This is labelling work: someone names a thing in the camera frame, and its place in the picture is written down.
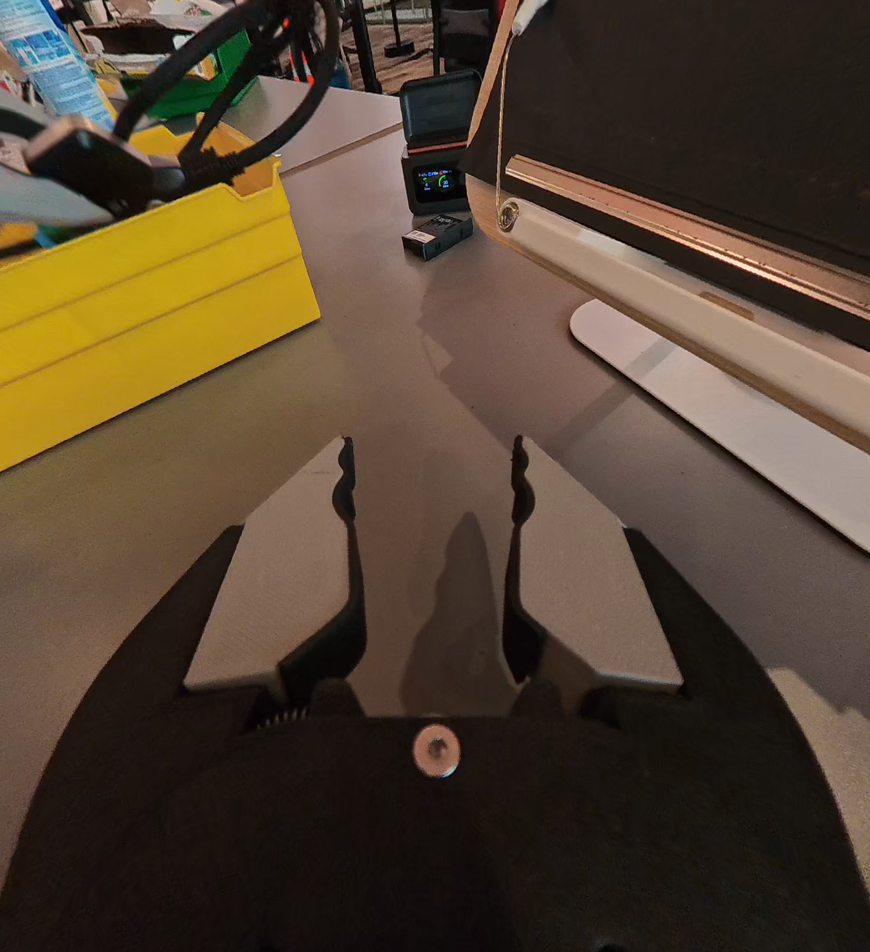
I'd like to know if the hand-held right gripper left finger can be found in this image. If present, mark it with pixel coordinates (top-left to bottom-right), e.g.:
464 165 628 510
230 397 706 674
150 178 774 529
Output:
184 436 368 708

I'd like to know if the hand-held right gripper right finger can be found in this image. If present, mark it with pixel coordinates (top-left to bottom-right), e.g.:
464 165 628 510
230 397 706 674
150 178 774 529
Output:
502 435 684 715

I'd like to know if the black multiport adapter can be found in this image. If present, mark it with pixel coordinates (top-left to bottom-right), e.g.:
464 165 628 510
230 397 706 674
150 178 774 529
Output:
24 115 157 218

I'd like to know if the yellow plastic bin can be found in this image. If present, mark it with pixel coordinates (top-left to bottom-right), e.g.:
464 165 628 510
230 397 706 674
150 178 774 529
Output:
0 122 322 492

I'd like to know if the black braided hdmi cable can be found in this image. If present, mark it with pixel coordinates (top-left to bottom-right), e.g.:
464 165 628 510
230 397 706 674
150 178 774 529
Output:
111 0 343 196

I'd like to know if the blue white wipes canister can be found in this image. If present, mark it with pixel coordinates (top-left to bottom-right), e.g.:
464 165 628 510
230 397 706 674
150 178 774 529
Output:
0 0 118 133

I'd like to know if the green plastic bin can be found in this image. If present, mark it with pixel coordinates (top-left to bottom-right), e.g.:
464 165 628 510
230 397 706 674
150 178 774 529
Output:
119 28 259 120

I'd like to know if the orange traffic cone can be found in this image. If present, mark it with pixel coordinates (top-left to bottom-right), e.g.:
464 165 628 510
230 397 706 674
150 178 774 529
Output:
286 18 313 83

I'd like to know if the small black battery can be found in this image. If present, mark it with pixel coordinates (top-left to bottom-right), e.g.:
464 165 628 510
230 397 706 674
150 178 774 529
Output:
401 213 475 263

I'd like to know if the small black display device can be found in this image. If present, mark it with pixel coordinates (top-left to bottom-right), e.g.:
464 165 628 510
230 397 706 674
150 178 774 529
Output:
399 69 484 217

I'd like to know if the black wooden-rimmed board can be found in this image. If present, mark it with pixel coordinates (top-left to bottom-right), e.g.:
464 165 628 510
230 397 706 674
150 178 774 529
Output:
465 0 870 373

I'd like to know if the white peg with cord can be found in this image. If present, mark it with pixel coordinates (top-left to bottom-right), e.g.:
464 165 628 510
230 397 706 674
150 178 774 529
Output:
493 0 555 233

